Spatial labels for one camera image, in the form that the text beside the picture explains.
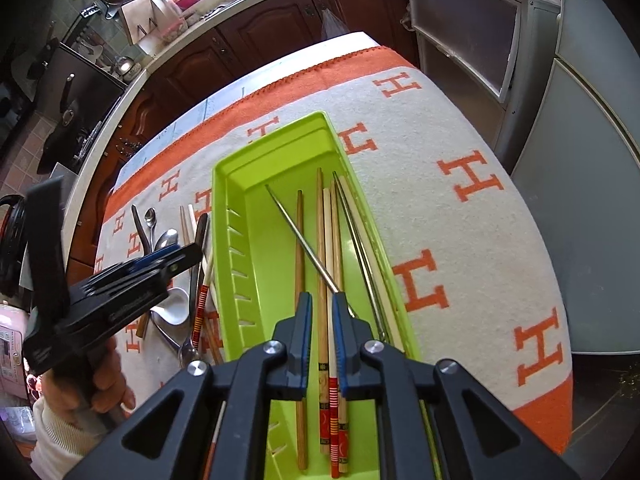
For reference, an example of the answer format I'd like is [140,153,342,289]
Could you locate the pink bowl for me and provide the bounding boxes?
[160,17,188,43]

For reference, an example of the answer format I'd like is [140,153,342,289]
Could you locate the chopsticks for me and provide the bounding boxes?
[341,175,405,350]

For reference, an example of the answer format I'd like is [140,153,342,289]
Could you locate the green plastic utensil tray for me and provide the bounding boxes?
[210,111,443,480]

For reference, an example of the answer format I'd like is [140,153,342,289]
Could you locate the white ceramic spoon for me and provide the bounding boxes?
[149,287,193,328]

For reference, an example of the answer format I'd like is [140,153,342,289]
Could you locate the person's left forearm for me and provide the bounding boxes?
[30,395,116,480]

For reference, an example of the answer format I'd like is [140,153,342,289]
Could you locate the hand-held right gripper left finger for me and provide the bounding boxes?
[62,292,313,480]

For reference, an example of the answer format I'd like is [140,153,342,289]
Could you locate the orange and grey printed blanket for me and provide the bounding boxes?
[92,45,573,456]

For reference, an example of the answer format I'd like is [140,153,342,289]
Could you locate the hanging plastic bag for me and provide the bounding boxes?
[320,7,351,41]

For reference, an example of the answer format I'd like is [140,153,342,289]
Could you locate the bent handle steel soup spoon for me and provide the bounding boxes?
[131,205,155,261]

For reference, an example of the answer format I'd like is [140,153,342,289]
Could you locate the small steel teapot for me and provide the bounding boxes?
[112,55,136,81]

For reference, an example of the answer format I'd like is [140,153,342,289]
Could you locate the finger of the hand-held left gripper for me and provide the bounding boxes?
[92,246,180,281]
[150,242,203,286]

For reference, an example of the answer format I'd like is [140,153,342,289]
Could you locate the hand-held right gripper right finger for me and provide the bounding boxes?
[331,292,581,480]

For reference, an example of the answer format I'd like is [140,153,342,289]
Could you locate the pink rice cooker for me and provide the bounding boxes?
[0,300,36,401]

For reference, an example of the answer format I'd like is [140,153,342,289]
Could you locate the black pressure cooker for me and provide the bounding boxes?
[0,192,31,301]

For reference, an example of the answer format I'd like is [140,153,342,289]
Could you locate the steel table knife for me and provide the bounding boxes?
[189,212,211,321]

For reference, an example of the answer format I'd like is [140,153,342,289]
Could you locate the grey refrigerator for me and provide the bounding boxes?
[500,0,640,356]

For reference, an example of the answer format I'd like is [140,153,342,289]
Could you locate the brown wooden kitchen cabinets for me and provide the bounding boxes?
[65,0,421,261]

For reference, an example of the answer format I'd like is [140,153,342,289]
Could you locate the steel chopstick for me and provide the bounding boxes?
[332,172,390,343]
[265,184,360,318]

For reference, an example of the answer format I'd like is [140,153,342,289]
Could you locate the wooden cutting board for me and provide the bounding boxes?
[119,0,173,46]

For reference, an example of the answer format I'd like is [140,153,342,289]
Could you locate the person's left hand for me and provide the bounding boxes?
[40,332,137,423]

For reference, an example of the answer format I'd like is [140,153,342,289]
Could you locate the grey storage cabinet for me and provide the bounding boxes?
[400,0,561,111]

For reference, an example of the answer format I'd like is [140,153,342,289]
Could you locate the white kitchen countertop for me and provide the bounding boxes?
[60,0,406,241]

